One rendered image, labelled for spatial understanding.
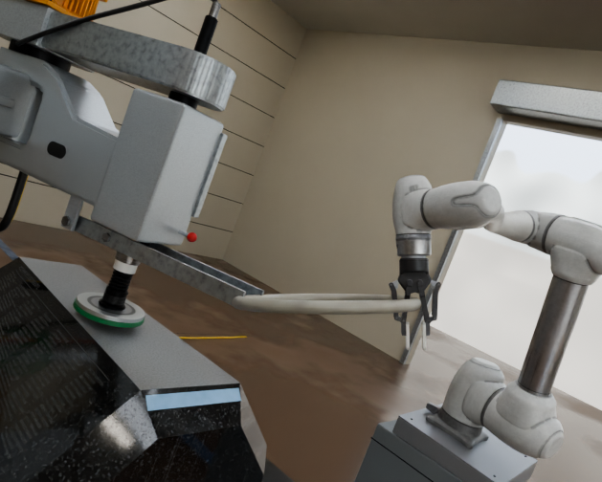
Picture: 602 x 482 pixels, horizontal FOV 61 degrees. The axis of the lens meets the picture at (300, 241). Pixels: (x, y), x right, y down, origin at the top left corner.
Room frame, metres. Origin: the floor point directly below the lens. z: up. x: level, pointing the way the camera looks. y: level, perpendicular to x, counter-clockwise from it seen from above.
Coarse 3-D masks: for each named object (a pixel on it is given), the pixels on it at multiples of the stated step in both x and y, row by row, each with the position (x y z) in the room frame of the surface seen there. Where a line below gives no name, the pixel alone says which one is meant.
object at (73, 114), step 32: (32, 64) 1.71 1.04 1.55; (64, 96) 1.65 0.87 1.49; (96, 96) 1.80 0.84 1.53; (64, 128) 1.62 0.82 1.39; (96, 128) 1.59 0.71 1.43; (0, 160) 1.73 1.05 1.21; (32, 160) 1.66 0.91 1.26; (64, 160) 1.61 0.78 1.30; (96, 160) 1.56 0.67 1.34; (96, 192) 1.54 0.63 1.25
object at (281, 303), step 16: (240, 304) 1.20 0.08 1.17; (256, 304) 1.15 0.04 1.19; (272, 304) 1.13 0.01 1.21; (288, 304) 1.11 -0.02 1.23; (304, 304) 1.10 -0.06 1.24; (320, 304) 1.10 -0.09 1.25; (336, 304) 1.10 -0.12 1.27; (352, 304) 1.10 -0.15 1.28; (368, 304) 1.11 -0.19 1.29; (384, 304) 1.13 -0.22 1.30; (400, 304) 1.16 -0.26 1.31; (416, 304) 1.22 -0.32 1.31
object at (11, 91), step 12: (0, 72) 1.59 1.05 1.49; (12, 72) 1.64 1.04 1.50; (0, 84) 1.60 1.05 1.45; (12, 84) 1.65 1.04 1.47; (24, 84) 1.69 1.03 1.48; (0, 96) 1.60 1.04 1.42; (12, 96) 1.66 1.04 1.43; (24, 96) 1.71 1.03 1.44; (0, 108) 1.63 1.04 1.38; (12, 108) 1.68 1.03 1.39; (24, 108) 1.72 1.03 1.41; (0, 120) 1.64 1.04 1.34; (12, 120) 1.69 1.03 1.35; (0, 132) 1.66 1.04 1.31; (12, 132) 1.71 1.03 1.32
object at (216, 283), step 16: (64, 224) 1.58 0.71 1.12; (80, 224) 1.60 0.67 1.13; (96, 224) 1.58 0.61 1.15; (96, 240) 1.57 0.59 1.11; (112, 240) 1.54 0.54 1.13; (128, 240) 1.52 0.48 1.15; (144, 256) 1.49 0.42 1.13; (160, 256) 1.47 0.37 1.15; (176, 256) 1.58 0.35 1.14; (176, 272) 1.45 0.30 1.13; (192, 272) 1.43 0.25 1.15; (208, 272) 1.53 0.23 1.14; (208, 288) 1.40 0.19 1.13; (224, 288) 1.38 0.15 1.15; (240, 288) 1.49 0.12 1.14; (256, 288) 1.47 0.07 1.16
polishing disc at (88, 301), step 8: (80, 296) 1.56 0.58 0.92; (88, 296) 1.59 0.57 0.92; (96, 296) 1.61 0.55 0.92; (80, 304) 1.50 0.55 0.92; (88, 304) 1.52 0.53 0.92; (96, 304) 1.54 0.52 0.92; (128, 304) 1.66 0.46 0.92; (88, 312) 1.49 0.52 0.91; (96, 312) 1.48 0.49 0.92; (104, 312) 1.51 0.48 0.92; (112, 312) 1.53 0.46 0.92; (120, 312) 1.56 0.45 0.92; (128, 312) 1.58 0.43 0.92; (136, 312) 1.61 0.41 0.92; (144, 312) 1.64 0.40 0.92; (112, 320) 1.49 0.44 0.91; (120, 320) 1.51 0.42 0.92; (128, 320) 1.52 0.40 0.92; (136, 320) 1.55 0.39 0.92
